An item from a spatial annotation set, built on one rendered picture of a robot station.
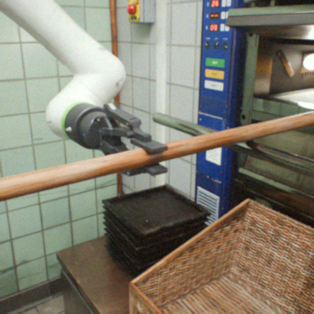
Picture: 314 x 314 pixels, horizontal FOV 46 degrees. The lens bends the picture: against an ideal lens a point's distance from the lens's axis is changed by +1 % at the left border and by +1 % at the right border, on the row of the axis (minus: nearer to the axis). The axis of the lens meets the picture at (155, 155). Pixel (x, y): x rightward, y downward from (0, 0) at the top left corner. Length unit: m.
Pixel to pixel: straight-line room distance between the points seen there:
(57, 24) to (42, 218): 1.27
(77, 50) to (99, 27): 1.01
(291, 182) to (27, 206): 1.26
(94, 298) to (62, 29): 0.81
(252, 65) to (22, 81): 1.01
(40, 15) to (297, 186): 0.81
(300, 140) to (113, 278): 0.76
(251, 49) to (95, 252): 0.91
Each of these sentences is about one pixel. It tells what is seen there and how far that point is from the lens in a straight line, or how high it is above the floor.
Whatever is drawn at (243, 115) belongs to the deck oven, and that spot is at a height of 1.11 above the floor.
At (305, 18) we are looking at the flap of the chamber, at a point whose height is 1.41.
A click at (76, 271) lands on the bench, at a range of 1.38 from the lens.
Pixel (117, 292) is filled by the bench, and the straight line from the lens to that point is 1.27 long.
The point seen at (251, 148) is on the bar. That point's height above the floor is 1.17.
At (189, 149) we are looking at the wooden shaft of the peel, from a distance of 0.63.
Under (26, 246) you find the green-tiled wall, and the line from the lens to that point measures 2.01.
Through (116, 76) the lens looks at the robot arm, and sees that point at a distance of 0.88.
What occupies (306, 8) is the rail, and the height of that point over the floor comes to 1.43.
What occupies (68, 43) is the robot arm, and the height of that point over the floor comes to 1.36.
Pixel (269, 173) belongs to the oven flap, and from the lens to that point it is 1.20.
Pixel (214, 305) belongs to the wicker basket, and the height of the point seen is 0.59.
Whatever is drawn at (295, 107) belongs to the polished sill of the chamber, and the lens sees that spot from 1.13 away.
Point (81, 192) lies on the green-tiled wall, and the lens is 1.99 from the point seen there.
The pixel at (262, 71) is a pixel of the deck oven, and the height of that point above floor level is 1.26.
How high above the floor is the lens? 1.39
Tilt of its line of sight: 19 degrees down
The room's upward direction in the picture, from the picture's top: straight up
